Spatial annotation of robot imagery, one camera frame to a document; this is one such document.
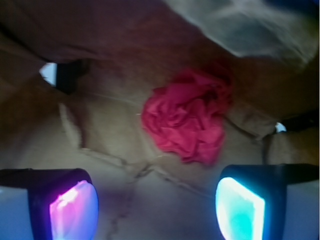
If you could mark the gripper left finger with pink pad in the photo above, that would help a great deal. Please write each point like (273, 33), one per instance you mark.
(47, 204)

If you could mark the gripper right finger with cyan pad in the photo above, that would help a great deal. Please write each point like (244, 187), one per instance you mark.
(269, 202)

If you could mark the red paper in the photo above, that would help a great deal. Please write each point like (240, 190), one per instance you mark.
(186, 116)

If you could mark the brown paper bag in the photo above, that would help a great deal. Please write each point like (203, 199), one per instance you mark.
(75, 74)

